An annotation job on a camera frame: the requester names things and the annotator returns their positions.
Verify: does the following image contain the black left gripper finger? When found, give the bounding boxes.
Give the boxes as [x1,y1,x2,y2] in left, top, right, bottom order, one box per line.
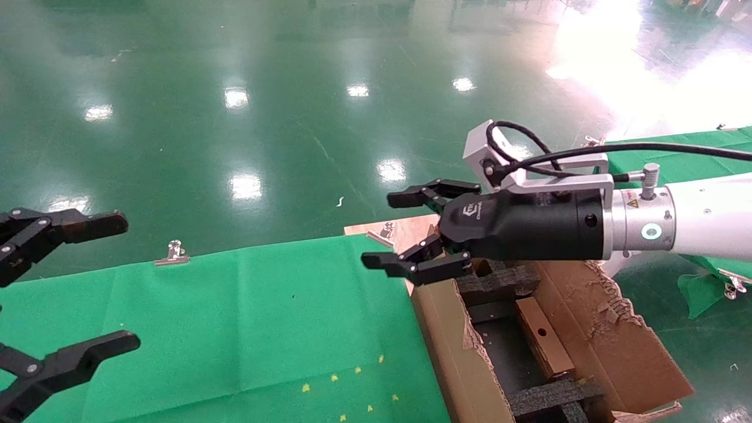
[0,207,129,288]
[0,330,142,423]

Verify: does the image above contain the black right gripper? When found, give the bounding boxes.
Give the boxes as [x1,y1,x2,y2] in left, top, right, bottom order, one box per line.
[361,179,607,287]

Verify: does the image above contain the small cardboard box with hole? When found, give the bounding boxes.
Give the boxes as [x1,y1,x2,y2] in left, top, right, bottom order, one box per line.
[516,296,578,381]

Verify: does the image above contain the dark carton bottom pad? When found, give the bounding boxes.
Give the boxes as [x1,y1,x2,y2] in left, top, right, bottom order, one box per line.
[470,303,553,406]

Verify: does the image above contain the large open cardboard carton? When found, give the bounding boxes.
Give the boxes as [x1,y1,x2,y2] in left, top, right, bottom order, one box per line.
[344,214,697,423]

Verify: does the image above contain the large green tablecloth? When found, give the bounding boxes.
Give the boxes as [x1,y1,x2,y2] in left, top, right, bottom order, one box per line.
[0,234,452,423]

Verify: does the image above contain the white table leg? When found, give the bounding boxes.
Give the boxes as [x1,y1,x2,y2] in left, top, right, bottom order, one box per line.
[599,258,632,280]

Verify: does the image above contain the green tablecloth with hanging corner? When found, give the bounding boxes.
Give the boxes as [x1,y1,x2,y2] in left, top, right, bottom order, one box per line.
[605,126,752,321]

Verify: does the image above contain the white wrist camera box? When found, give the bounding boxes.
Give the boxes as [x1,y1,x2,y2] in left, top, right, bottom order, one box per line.
[463,120,529,190]

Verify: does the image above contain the grey camera mounting bracket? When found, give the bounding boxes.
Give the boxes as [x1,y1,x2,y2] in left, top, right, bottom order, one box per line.
[502,153,615,196]

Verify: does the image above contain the black camera cable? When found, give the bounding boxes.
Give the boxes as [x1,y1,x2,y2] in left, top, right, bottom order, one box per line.
[485,120,752,180]

